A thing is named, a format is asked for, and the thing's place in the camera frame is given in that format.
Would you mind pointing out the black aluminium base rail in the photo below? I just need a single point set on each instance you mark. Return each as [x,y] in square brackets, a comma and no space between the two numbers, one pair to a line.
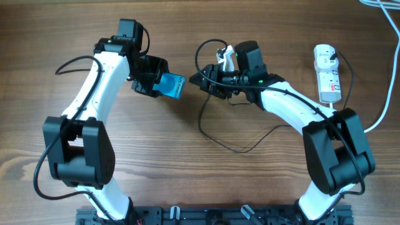
[215,215]

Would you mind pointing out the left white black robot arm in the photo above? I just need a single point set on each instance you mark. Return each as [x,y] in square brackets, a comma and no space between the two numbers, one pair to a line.
[78,148]

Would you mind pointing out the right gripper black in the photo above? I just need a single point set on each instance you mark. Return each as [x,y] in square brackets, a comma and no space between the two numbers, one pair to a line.
[218,90]

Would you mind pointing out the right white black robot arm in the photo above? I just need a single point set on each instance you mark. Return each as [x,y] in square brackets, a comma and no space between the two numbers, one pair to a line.
[338,155]

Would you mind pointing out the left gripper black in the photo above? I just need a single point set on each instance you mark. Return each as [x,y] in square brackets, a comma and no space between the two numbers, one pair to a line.
[160,65]

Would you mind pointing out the smartphone with teal screen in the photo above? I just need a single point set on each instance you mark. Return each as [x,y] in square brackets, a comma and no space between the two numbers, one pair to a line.
[170,85]

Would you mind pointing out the white USB charger adapter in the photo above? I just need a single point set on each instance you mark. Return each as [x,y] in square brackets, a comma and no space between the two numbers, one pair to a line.
[325,64]

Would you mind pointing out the white power strip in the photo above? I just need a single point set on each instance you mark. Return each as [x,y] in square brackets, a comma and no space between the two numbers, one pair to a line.
[328,84]

